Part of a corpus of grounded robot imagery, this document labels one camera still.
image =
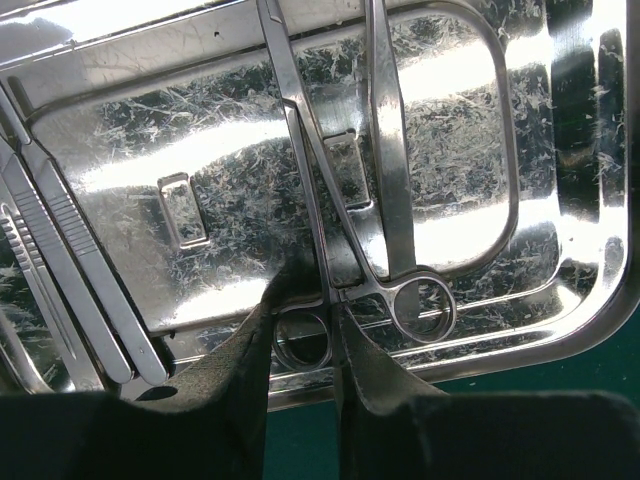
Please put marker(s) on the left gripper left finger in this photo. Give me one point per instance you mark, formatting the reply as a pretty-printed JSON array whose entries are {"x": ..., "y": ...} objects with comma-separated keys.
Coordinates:
[{"x": 207, "y": 422}]

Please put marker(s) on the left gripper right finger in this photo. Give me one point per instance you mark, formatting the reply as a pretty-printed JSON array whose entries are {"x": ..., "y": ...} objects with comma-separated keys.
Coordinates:
[{"x": 394, "y": 425}]

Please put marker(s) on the steel hemostat forceps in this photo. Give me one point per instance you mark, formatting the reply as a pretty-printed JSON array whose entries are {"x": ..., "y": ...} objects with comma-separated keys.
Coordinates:
[{"x": 309, "y": 151}]

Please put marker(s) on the steel forceps in tray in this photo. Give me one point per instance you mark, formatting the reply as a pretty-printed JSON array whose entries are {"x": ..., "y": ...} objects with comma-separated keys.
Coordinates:
[{"x": 389, "y": 140}]

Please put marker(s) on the stainless steel instrument tray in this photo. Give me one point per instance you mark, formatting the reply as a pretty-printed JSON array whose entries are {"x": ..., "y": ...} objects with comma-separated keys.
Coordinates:
[{"x": 167, "y": 124}]

